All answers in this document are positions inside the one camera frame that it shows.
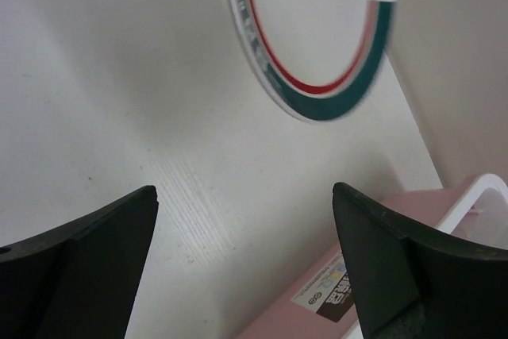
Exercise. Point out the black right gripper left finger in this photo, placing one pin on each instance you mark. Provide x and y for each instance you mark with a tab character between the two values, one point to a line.
80	279

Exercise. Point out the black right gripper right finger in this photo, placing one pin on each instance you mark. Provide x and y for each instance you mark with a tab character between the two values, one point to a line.
410	280

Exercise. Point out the green red rimmed plate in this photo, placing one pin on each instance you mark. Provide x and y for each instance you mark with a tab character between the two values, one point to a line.
316	59

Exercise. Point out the pink plastic dish rack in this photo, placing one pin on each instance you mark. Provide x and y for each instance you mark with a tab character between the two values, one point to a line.
321	305

